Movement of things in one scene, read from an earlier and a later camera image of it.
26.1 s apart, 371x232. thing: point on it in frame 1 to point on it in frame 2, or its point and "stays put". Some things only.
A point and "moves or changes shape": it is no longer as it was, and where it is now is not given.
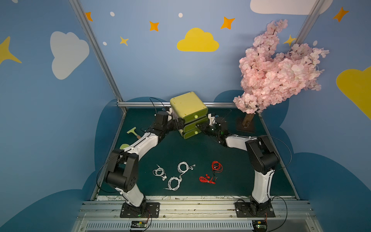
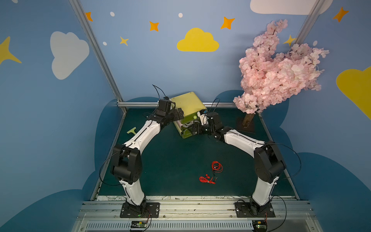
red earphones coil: [217, 167] stays put
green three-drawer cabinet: [189, 107] stays put
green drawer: [192, 125] moves or changes shape
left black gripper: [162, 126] to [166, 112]
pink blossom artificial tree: [268, 79] stays put
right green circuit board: [259, 225] stays put
